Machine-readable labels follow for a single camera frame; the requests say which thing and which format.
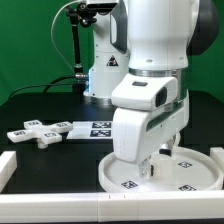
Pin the white cross-shaped table base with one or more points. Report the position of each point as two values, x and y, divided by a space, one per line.
44 134

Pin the white left fence block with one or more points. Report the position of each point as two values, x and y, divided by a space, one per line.
8 165

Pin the white marker sheet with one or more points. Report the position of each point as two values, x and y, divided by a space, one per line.
84 130

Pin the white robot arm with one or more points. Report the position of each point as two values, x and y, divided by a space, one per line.
158 36

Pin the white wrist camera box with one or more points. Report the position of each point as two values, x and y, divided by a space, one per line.
144 93

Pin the overhead camera bar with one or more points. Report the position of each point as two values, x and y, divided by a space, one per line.
99 6

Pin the white round table top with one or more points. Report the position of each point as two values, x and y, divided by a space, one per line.
184 170

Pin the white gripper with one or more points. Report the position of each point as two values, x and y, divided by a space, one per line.
137 134

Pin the white front fence rail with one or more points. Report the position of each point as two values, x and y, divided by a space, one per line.
105 207

